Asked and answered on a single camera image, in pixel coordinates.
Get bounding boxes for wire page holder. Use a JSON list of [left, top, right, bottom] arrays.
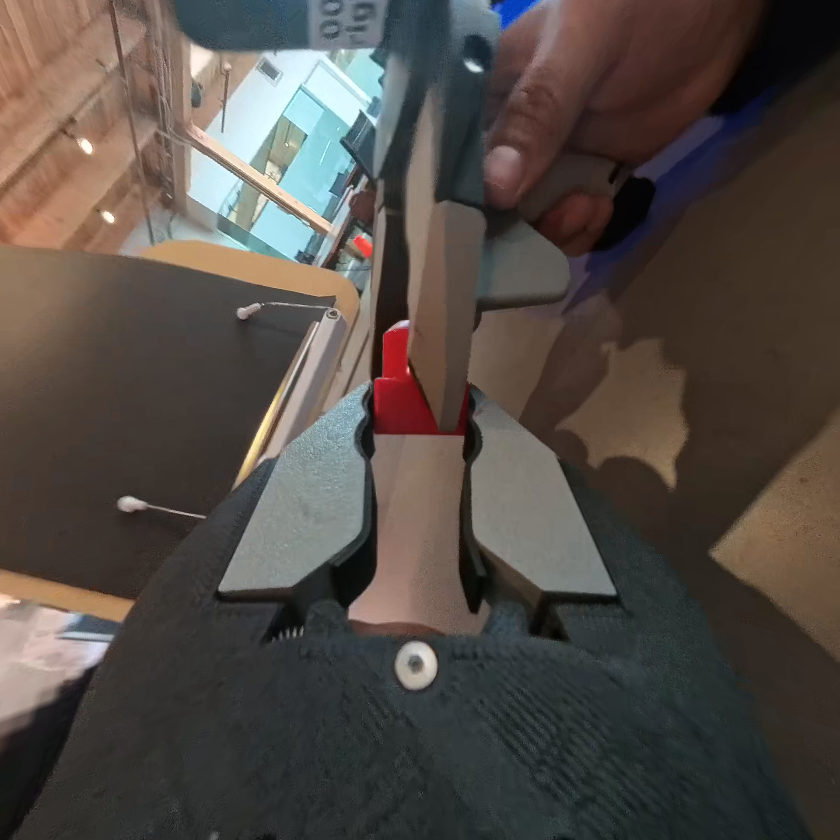
[[236, 301, 339, 322], [117, 495, 207, 521]]

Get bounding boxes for person's right hand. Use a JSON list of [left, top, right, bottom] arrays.
[[482, 0, 767, 258]]

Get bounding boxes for glass partition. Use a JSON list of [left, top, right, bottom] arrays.
[[187, 52, 385, 253]]

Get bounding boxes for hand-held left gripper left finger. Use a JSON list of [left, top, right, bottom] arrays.
[[217, 384, 378, 605]]

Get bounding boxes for red plastic block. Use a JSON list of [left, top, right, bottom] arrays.
[[373, 320, 472, 437]]

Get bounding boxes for black monitor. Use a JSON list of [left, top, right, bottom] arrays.
[[341, 108, 383, 178]]

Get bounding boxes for wooden beam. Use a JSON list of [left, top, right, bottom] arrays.
[[187, 128, 336, 237]]

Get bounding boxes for white stand ledge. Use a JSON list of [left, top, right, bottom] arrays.
[[233, 308, 349, 490]]

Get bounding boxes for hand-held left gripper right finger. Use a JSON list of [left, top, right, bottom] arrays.
[[461, 387, 619, 614]]

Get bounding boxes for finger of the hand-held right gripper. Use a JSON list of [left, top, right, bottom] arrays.
[[403, 85, 488, 435]]

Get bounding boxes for printed paper sheets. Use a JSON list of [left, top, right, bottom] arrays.
[[0, 594, 122, 729]]

